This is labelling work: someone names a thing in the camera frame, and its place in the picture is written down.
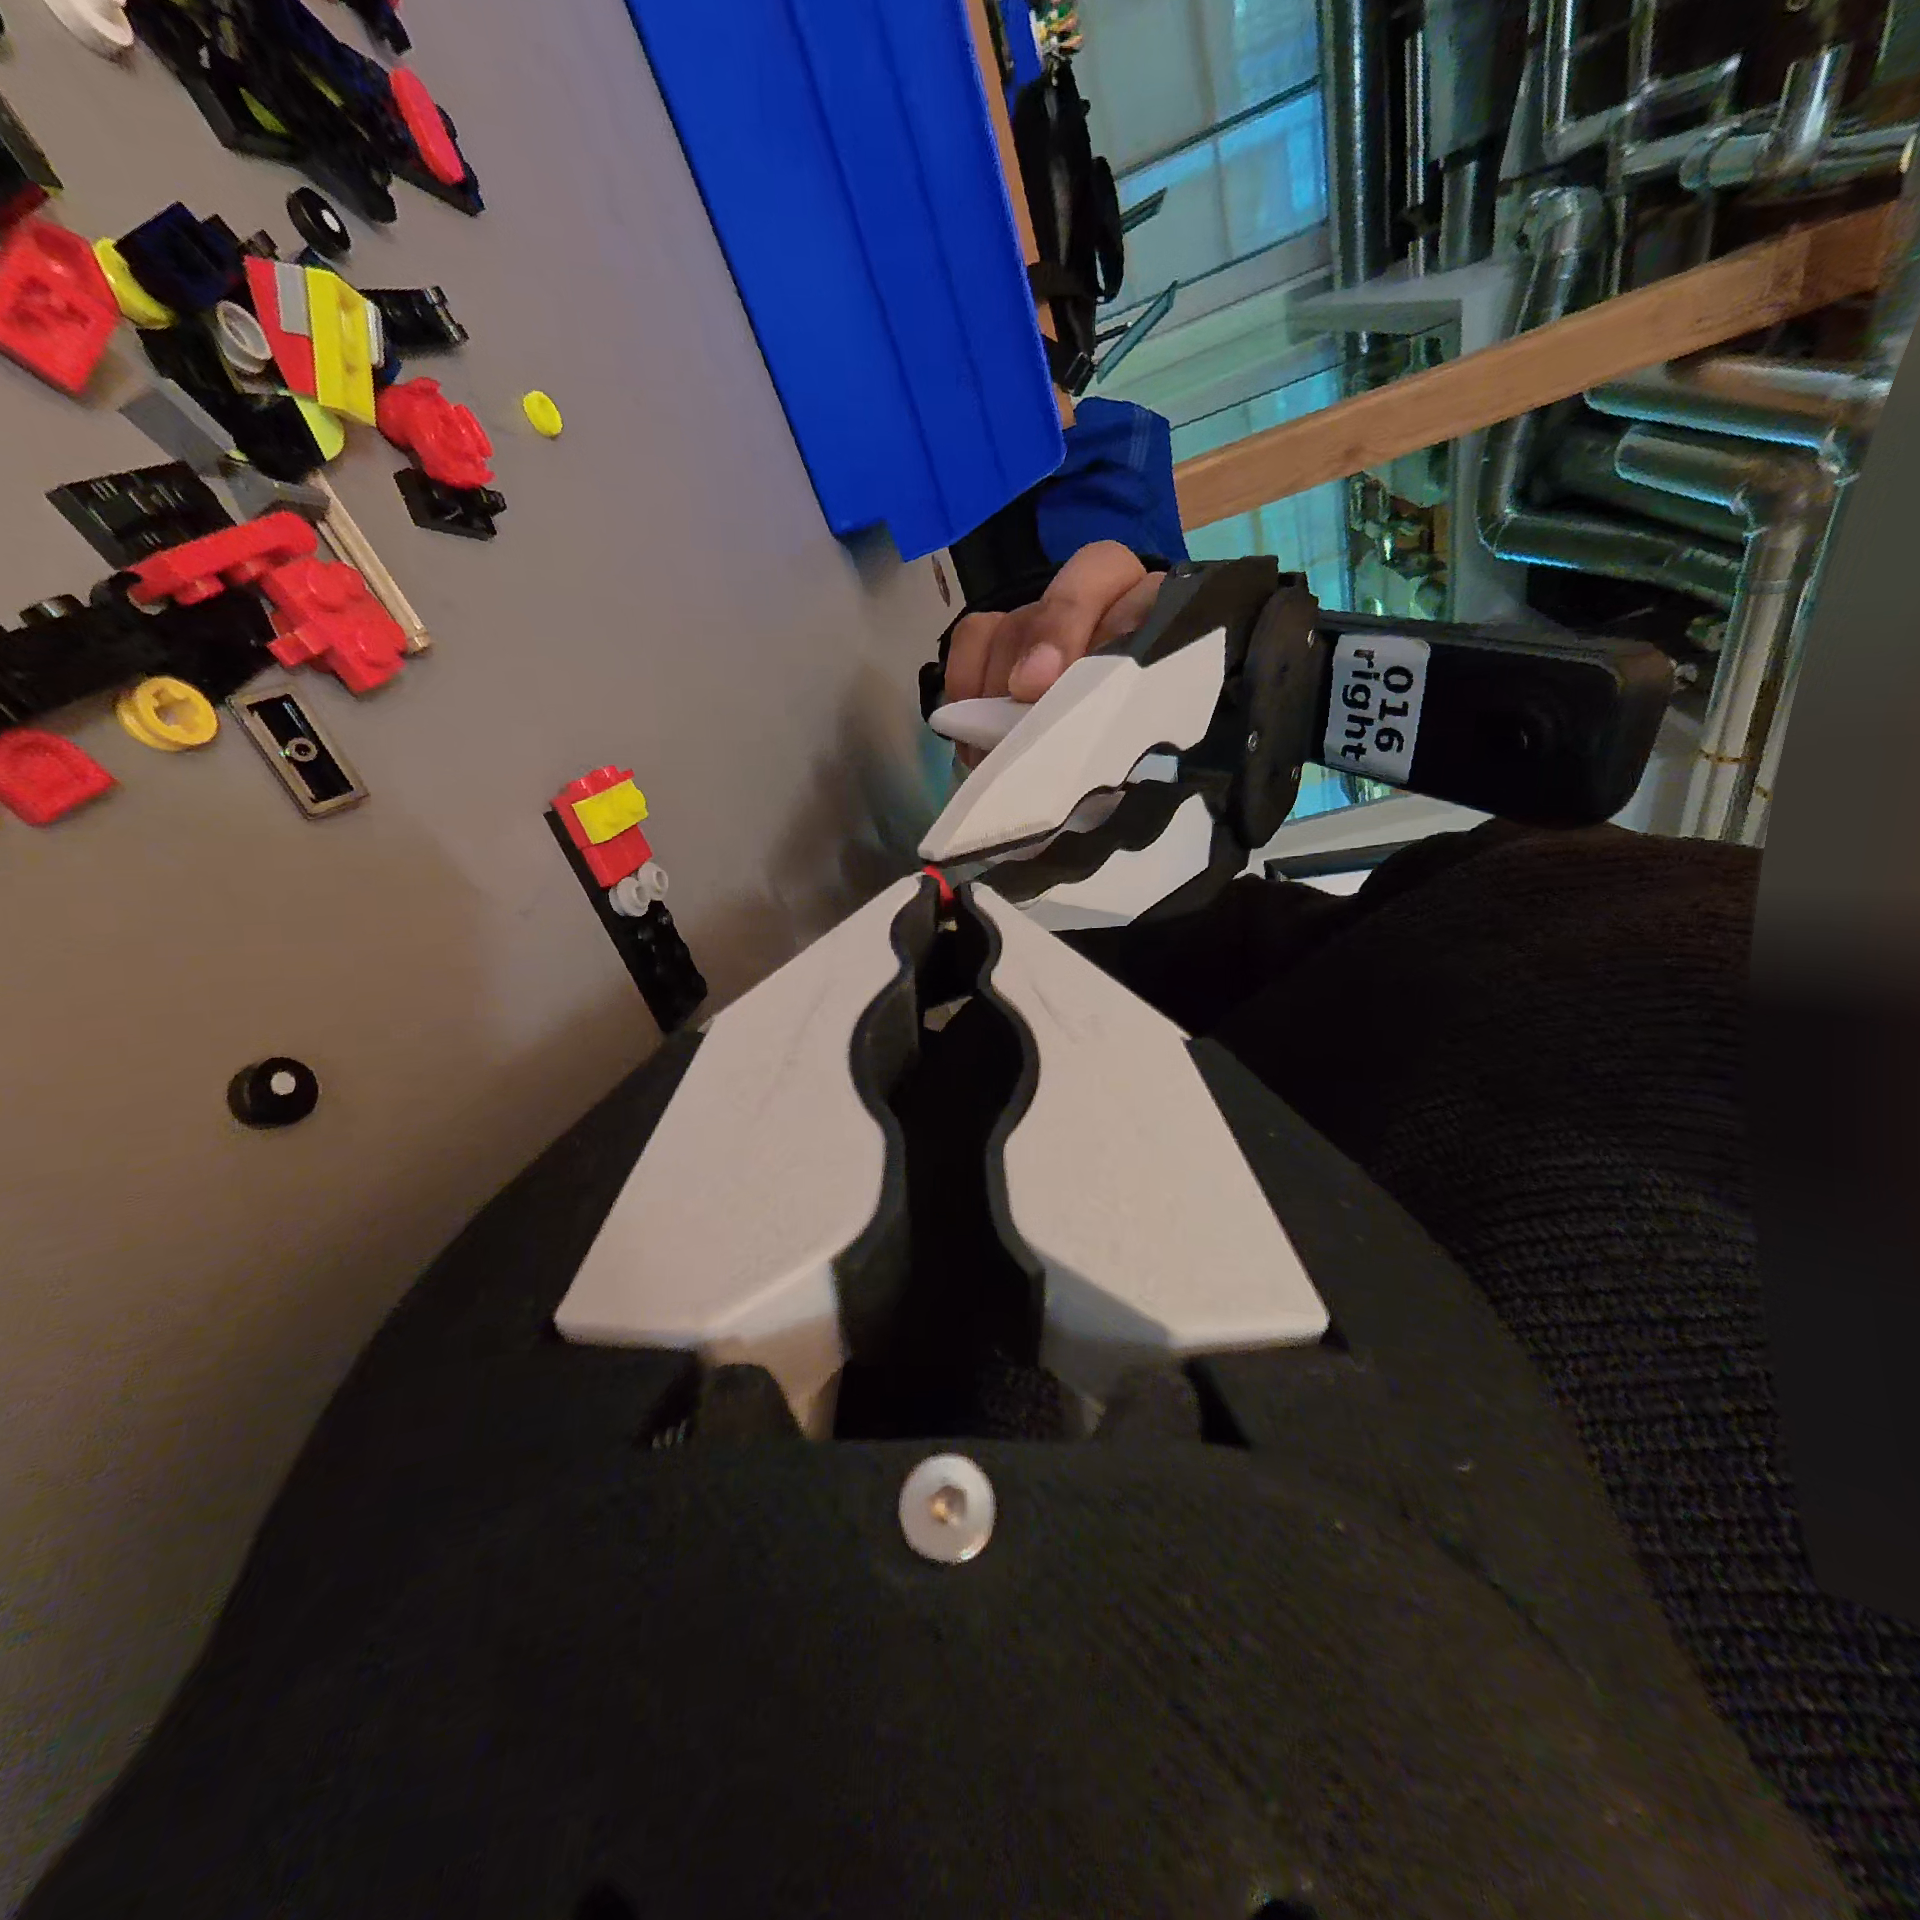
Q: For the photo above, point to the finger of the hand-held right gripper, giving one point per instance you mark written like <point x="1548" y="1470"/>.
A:
<point x="1119" y="896"/>
<point x="1080" y="735"/>

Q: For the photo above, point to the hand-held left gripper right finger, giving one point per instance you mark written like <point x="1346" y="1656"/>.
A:
<point x="1154" y="1201"/>

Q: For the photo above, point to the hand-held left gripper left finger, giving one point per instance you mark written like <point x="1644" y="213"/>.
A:
<point x="721" y="1184"/>

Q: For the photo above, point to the small red lego piece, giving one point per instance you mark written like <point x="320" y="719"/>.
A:
<point x="939" y="885"/>

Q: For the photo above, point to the black red yellow lego assembly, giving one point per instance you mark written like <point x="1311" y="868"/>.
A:
<point x="644" y="932"/>

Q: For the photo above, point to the black lego tyre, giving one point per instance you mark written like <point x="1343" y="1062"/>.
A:
<point x="273" y="1093"/>

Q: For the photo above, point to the yellow round lego stud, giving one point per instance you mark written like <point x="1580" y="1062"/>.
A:
<point x="541" y="415"/>

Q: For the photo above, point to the pile of loose lego pieces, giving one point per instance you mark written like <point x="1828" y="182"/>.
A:
<point x="322" y="615"/>

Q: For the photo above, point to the person's right hand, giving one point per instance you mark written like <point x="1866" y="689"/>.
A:
<point x="1065" y="615"/>

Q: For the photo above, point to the blue fabric garment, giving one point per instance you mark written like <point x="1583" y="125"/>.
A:
<point x="1119" y="480"/>

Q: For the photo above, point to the silver ventilation ducts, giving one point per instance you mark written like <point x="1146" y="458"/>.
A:
<point x="1693" y="495"/>

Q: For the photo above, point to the wooden beam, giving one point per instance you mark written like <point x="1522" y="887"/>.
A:
<point x="1500" y="360"/>

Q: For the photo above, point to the dark grey panel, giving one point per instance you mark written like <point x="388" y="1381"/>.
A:
<point x="1844" y="1049"/>

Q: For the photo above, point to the blue plastic bin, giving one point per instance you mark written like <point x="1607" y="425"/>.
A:
<point x="840" y="224"/>

